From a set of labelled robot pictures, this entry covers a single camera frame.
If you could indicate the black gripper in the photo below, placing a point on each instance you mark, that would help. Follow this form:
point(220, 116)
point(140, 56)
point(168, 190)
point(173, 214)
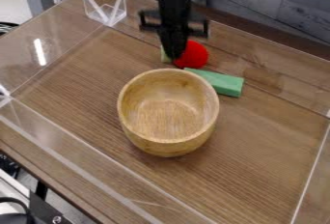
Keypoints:
point(193, 25)

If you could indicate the red plush fruit green stem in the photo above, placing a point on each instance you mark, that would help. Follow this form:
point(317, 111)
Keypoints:
point(195, 57)

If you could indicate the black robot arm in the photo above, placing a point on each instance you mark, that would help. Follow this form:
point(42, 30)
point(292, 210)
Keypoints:
point(173, 8)

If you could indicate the green sponge block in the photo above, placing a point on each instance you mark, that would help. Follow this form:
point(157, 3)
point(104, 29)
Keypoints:
point(227, 85)

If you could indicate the wooden bowl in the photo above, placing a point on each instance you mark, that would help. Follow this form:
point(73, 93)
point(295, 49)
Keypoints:
point(169, 110)

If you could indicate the clear acrylic tray walls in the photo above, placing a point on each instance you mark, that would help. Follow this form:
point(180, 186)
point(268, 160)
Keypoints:
point(261, 172)

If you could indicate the black table leg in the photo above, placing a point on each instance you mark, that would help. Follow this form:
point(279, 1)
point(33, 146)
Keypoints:
point(42, 191)

